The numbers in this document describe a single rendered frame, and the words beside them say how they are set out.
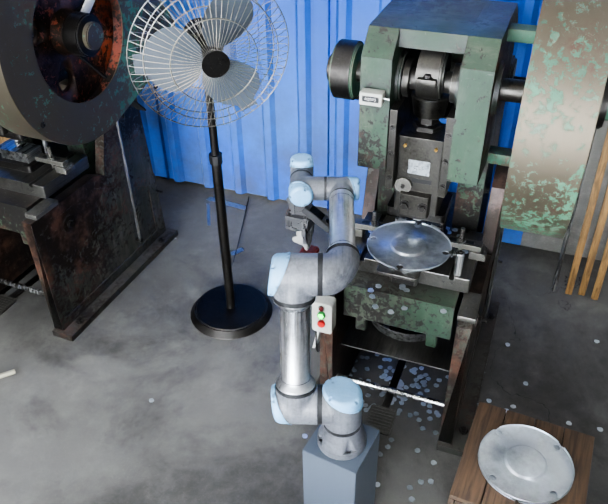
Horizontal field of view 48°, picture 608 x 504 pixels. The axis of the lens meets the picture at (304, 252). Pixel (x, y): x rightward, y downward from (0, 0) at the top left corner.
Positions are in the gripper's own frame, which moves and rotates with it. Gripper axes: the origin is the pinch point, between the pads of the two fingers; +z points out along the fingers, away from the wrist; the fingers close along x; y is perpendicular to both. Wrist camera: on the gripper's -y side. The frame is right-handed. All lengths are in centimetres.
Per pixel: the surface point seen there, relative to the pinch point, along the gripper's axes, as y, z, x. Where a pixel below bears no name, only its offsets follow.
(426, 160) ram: -35, -33, -15
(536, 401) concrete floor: -88, 76, -29
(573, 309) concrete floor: -99, 76, -93
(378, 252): -24.3, -1.9, -2.9
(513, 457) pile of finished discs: -80, 39, 32
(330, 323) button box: -12.4, 21.7, 12.1
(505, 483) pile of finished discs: -79, 40, 42
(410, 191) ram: -31.1, -21.1, -14.0
